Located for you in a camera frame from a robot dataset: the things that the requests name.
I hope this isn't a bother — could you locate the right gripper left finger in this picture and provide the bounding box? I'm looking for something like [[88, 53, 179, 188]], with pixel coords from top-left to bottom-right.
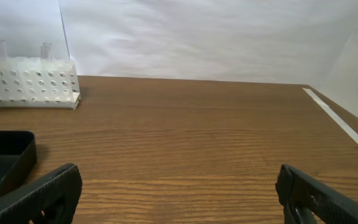
[[0, 162, 83, 224]]

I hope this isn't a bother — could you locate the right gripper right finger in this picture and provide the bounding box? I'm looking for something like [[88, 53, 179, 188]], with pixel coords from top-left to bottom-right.
[[275, 164, 358, 224]]

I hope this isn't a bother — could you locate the clear test tube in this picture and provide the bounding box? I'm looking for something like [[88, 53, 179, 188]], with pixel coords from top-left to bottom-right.
[[40, 42, 55, 62], [0, 39, 8, 60]]

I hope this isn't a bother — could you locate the black tray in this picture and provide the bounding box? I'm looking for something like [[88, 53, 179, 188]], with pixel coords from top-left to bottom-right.
[[0, 130, 38, 207]]

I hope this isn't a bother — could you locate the white test tube rack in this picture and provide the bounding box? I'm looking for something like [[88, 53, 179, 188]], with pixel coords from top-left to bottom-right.
[[0, 55, 81, 110]]

